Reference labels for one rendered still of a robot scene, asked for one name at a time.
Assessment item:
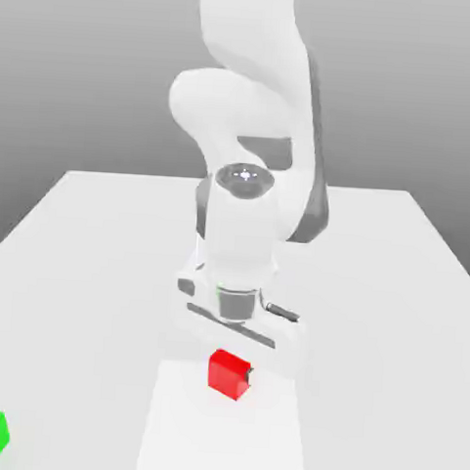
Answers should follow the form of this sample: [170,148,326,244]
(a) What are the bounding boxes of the small red cube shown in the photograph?
[205,347,255,404]

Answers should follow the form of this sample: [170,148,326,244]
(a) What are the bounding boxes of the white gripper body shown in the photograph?
[171,296,309,378]

